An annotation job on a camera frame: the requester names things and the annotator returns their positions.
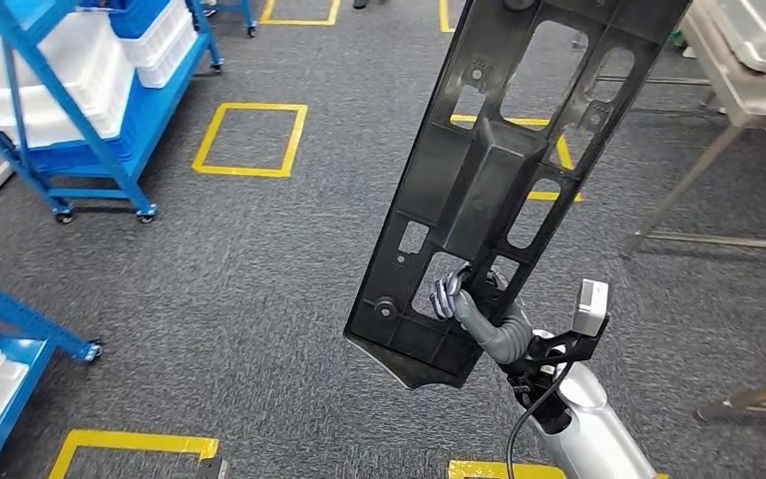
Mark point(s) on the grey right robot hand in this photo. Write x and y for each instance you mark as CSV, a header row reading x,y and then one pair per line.
x,y
452,301

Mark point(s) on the black plastic panel part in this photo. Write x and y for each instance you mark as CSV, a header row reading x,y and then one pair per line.
x,y
482,185

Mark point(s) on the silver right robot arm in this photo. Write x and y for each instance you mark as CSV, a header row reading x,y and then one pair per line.
x,y
594,436

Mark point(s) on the blue metal shelf rack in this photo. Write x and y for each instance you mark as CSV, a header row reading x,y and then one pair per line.
x,y
19,314
158,125
247,16

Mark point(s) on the yellow floor tape square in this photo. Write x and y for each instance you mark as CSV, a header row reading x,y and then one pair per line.
x,y
132,439
251,172

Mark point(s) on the steel side table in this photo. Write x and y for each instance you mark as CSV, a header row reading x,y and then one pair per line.
x,y
740,106

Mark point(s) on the small white plastic tray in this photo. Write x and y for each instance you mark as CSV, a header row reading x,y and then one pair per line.
x,y
165,56

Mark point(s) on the blue plastic tray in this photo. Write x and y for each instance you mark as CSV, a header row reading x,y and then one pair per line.
x,y
69,157
135,16

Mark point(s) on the large white plastic tray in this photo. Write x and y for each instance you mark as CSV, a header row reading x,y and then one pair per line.
x,y
92,66

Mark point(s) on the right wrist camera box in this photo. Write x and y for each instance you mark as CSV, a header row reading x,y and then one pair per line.
x,y
591,307

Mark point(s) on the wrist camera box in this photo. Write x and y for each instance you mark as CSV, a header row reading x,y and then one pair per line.
x,y
591,307
212,468

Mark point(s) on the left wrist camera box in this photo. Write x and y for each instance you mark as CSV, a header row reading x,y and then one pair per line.
x,y
212,468

